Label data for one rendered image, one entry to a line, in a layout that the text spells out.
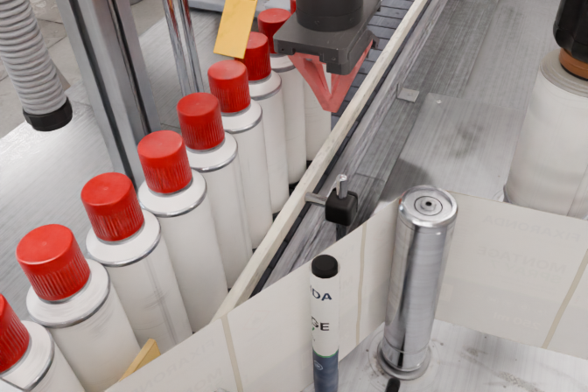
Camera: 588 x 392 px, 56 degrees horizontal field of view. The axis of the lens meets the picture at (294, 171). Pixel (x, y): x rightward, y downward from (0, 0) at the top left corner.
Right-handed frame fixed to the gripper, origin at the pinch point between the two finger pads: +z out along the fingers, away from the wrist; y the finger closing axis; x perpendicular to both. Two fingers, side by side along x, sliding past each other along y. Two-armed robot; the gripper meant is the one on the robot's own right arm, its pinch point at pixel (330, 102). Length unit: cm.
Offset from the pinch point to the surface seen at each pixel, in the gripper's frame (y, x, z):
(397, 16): 47.2, 5.3, 14.1
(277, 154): -3.7, 4.4, 4.9
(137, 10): 185, 185, 103
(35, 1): 177, 252, 102
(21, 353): -33.5, 5.4, -4.5
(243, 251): -13.7, 3.6, 8.5
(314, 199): -3.2, 0.8, 10.5
